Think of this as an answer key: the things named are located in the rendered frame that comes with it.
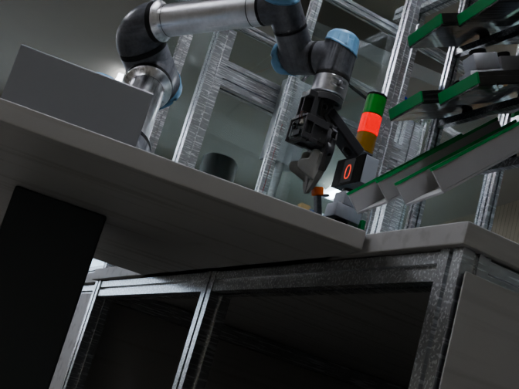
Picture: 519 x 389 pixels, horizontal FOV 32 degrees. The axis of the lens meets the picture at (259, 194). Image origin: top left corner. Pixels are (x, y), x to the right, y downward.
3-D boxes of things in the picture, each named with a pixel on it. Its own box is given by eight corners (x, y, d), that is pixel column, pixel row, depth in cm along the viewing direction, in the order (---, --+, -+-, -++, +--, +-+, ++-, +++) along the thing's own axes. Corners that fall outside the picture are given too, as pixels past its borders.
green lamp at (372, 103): (369, 109, 218) (374, 91, 220) (357, 113, 223) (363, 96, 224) (386, 118, 220) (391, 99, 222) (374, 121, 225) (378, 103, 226)
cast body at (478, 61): (473, 87, 152) (466, 47, 153) (461, 94, 157) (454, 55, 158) (517, 83, 154) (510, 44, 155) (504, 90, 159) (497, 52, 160)
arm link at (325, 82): (336, 91, 199) (357, 82, 192) (330, 109, 198) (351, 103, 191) (308, 77, 196) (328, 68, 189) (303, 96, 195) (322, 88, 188)
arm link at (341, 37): (334, 44, 203) (368, 43, 198) (321, 88, 200) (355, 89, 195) (318, 26, 197) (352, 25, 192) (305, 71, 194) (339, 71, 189)
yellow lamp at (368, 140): (359, 147, 216) (364, 129, 217) (347, 150, 220) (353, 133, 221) (376, 155, 218) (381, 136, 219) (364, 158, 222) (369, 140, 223)
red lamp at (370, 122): (364, 128, 217) (369, 109, 218) (353, 132, 221) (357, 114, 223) (381, 136, 219) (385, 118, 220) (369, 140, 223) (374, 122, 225)
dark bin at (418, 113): (422, 103, 163) (415, 64, 164) (390, 121, 175) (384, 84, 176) (552, 95, 172) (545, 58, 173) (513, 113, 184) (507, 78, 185)
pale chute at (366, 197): (388, 203, 157) (376, 180, 157) (357, 214, 169) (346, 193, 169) (508, 138, 167) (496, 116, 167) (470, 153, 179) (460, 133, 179)
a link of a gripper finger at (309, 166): (287, 185, 186) (299, 143, 189) (310, 195, 189) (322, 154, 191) (294, 183, 184) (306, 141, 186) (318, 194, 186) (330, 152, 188)
